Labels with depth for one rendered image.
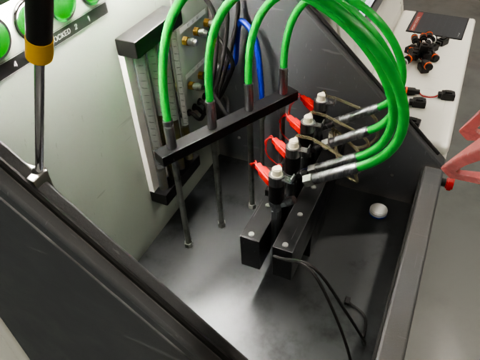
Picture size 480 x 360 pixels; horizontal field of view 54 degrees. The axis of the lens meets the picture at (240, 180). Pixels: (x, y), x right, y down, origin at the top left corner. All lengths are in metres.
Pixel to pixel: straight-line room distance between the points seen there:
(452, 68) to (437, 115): 0.24
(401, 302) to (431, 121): 0.49
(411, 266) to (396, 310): 0.10
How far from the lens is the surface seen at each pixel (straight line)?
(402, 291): 0.83
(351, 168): 0.70
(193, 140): 0.85
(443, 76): 1.35
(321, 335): 0.90
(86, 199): 0.82
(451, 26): 1.63
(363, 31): 0.60
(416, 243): 0.91
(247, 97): 0.90
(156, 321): 0.51
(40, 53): 0.37
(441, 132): 1.13
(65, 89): 0.73
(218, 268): 0.98
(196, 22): 1.01
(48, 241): 0.50
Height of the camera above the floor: 1.61
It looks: 42 degrees down
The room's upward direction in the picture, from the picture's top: 3 degrees counter-clockwise
